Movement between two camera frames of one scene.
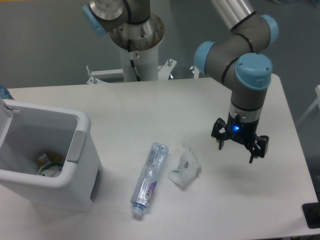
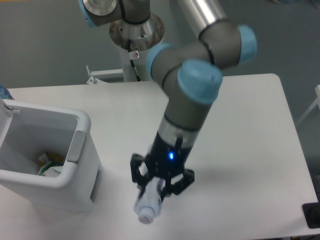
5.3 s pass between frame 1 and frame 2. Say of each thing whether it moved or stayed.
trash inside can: stayed
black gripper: moved
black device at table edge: stayed
